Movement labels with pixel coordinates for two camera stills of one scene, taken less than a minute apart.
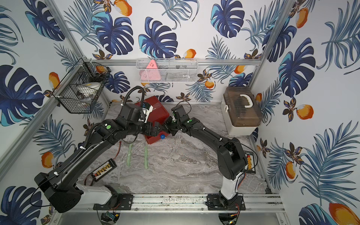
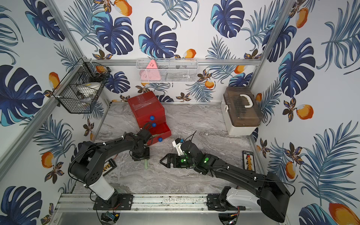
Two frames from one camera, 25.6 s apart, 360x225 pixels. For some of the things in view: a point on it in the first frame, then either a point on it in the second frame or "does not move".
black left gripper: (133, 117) -> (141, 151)
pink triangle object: (151, 73) does not move
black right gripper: (166, 124) -> (169, 159)
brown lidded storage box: (241, 110) does not move
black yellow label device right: (249, 162) does not move
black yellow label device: (103, 169) does not move
